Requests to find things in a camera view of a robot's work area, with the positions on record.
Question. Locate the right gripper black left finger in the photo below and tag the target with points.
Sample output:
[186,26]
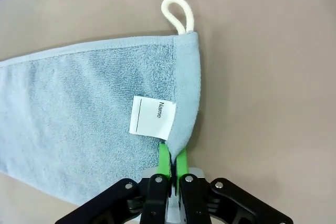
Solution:
[155,200]

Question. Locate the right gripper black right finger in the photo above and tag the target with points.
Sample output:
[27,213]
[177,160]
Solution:
[194,200]

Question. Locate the light blue terry towel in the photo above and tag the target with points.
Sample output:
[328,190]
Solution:
[78,103]

